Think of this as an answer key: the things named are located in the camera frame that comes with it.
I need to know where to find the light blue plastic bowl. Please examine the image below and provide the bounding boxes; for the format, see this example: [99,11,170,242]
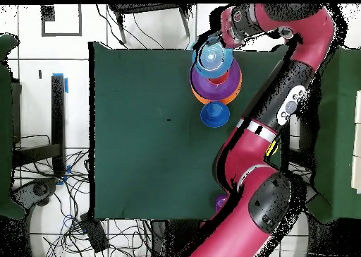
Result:
[192,40,235,79]

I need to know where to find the red plastic cup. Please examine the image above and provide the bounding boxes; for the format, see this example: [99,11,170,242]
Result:
[208,70,230,86]

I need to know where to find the purple plastic bowl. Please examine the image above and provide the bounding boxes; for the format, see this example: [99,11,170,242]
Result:
[189,60,243,102]

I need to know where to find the large yellow plastic bowl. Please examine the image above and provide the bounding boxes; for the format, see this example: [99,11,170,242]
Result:
[190,80,243,106]

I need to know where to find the dark blue plastic bowl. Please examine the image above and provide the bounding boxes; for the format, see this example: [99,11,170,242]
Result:
[200,100,231,129]

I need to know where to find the black metal stool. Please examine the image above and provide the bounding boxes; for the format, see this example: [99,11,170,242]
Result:
[108,4,195,46]

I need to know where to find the yellow plastic cup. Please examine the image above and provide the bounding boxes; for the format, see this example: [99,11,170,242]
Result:
[265,139,279,157]

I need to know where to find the dark green tablecloth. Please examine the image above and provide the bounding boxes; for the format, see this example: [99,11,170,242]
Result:
[87,41,291,222]

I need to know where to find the green cloth side table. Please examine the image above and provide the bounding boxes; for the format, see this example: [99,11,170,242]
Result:
[0,33,27,220]
[308,42,361,224]

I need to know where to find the blue tape strip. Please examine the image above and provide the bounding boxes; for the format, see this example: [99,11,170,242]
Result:
[52,72,69,95]

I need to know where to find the purple plastic cup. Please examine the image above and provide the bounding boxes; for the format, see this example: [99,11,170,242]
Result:
[215,194,230,213]

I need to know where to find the white boxes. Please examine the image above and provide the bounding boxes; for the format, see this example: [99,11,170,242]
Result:
[350,90,361,194]

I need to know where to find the black power strip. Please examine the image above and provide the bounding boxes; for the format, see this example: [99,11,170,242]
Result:
[80,213,110,253]

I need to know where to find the black chair base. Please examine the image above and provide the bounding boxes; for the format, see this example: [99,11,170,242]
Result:
[11,177,60,210]

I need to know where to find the black square floor frame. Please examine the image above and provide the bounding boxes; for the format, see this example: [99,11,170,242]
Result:
[41,4,83,37]

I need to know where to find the black table frame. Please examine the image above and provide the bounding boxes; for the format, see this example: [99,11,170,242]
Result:
[12,75,66,177]

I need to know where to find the tangle of floor cables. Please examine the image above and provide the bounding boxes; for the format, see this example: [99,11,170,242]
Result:
[12,133,153,257]

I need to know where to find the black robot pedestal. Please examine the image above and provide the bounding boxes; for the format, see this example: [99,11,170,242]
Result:
[150,220,204,257]

